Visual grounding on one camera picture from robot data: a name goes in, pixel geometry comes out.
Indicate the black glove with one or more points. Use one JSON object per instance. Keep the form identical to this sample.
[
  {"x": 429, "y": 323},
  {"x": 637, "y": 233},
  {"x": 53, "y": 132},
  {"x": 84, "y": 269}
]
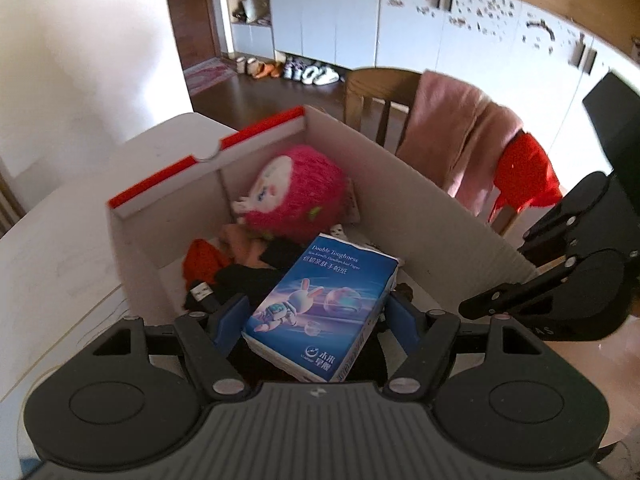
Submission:
[{"x": 254, "y": 284}]

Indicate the wooden chair with scarf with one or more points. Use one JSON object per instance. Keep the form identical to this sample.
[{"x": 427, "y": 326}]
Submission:
[{"x": 386, "y": 85}]

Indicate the blue tissue pack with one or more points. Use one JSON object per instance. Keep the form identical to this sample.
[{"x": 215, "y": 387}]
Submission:
[{"x": 314, "y": 323}]

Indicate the pink scarf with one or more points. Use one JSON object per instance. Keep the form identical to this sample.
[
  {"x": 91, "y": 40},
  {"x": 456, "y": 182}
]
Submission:
[{"x": 455, "y": 137}]

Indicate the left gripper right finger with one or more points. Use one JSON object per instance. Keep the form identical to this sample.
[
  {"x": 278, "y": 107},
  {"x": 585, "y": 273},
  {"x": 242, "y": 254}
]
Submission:
[{"x": 495, "y": 390}]

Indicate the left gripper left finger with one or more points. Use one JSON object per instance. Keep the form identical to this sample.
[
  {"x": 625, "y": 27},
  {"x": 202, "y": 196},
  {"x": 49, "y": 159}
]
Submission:
[{"x": 137, "y": 392}]

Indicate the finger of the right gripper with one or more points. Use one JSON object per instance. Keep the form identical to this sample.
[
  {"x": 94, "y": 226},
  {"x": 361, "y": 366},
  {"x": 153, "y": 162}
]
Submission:
[
  {"x": 583, "y": 299},
  {"x": 575, "y": 226}
]

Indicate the brown entrance door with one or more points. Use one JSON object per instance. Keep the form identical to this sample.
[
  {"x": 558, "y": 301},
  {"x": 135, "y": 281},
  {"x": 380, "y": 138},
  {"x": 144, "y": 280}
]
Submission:
[{"x": 194, "y": 27}]

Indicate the red doormat rug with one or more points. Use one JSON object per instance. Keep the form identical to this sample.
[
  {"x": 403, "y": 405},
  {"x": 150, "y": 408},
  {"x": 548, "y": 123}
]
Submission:
[{"x": 207, "y": 74}]

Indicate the white wall cabinet unit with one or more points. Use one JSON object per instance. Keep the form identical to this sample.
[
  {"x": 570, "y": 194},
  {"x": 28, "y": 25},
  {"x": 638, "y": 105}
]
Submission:
[{"x": 527, "y": 54}]

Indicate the pink plush toy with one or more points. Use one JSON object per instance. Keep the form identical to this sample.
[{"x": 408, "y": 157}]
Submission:
[{"x": 297, "y": 195}]

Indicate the white small plush toy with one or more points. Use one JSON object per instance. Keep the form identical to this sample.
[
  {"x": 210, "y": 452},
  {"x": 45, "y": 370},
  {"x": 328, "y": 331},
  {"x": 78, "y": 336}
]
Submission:
[{"x": 337, "y": 231}]

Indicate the red white cardboard box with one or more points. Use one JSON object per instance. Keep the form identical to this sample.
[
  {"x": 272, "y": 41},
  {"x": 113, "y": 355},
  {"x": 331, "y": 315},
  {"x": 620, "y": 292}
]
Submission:
[{"x": 448, "y": 254}]

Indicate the red cloth on chair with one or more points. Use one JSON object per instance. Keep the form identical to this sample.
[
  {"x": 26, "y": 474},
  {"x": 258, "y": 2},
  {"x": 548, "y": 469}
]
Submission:
[{"x": 525, "y": 177}]

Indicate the red garment in box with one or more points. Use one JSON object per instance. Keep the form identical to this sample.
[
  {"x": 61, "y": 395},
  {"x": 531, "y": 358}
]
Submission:
[{"x": 202, "y": 262}]

